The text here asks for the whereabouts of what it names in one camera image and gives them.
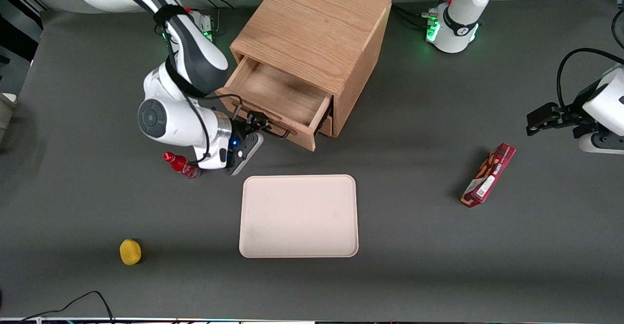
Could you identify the red snack box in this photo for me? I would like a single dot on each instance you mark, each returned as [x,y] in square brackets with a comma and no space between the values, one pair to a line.
[490,175]

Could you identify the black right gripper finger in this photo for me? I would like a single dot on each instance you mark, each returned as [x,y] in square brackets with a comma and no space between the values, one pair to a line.
[263,125]
[253,118]

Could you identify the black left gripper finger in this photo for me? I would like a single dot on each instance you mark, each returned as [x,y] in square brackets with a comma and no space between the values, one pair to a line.
[535,129]
[543,113]

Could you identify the beige rectangular tray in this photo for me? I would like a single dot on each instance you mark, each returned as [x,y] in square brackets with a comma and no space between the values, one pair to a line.
[298,216]

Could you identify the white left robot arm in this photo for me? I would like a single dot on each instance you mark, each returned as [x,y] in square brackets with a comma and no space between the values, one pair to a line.
[458,2]

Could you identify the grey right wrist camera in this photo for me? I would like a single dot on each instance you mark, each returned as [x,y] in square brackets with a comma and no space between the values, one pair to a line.
[246,153]

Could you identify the shallow oak drawer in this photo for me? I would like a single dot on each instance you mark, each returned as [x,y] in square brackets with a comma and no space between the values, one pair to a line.
[282,95]

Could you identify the oak wooden drawer cabinet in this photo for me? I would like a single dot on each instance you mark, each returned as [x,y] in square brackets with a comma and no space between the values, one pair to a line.
[317,22]

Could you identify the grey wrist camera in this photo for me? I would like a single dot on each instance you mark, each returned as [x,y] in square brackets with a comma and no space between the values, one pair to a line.
[602,143]
[246,153]

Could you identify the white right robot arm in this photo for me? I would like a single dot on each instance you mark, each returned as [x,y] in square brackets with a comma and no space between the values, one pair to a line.
[165,119]

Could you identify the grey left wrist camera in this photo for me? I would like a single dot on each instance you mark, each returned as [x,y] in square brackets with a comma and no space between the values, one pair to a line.
[602,143]

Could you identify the yellow round fruit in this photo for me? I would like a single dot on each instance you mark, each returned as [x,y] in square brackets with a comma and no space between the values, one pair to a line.
[130,252]

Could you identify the deep oak drawer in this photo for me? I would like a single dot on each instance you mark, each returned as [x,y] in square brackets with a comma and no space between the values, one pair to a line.
[327,125]

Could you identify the red soda bottle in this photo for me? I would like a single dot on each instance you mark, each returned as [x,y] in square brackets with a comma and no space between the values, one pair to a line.
[181,164]

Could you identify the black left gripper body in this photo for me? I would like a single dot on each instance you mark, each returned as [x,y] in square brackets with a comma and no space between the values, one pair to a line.
[571,117]

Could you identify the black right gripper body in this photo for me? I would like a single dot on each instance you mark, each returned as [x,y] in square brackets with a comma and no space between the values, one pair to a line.
[240,131]

